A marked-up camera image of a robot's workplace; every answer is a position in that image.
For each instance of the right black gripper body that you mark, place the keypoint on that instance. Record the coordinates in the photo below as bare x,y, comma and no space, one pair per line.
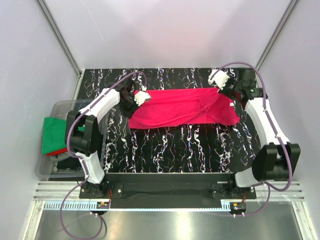
230,88

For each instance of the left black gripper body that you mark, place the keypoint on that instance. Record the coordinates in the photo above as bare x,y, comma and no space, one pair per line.
128,106

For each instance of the pink t shirt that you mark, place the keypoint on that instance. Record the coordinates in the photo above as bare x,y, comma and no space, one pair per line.
175,107

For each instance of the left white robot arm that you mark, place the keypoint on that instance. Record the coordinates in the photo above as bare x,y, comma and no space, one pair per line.
84,139

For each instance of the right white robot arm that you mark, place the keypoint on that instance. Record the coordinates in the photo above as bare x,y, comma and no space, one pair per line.
276,161

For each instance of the black t shirt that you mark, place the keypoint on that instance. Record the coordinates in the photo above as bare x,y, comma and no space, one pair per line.
69,166

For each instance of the green t shirt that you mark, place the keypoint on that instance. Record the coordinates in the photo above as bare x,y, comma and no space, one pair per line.
53,134

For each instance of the red t shirt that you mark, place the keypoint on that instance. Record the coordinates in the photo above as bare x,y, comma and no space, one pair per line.
57,152

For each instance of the grey t shirt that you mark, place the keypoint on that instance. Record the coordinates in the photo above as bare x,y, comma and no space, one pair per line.
60,157

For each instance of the clear plastic bin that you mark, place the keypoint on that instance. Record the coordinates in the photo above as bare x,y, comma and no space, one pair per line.
45,168

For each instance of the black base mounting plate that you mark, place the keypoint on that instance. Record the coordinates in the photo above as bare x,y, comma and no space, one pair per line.
202,199

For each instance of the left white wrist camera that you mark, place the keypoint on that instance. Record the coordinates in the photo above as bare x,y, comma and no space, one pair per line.
142,96

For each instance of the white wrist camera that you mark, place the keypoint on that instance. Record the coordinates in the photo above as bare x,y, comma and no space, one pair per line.
142,96
218,78

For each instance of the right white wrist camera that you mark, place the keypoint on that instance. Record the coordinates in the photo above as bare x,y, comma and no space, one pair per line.
218,78

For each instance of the left aluminium frame post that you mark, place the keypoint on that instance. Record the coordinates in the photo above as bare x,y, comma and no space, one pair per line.
58,35

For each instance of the aluminium frame post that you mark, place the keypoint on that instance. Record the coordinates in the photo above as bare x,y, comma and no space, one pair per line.
58,35
281,24

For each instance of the right aluminium frame post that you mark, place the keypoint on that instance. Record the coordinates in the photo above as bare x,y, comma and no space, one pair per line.
281,24

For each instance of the white slotted cable duct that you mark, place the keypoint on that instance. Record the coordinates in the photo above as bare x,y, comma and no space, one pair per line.
118,206

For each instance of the aluminium front rail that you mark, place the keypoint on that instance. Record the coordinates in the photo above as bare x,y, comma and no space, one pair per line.
57,190

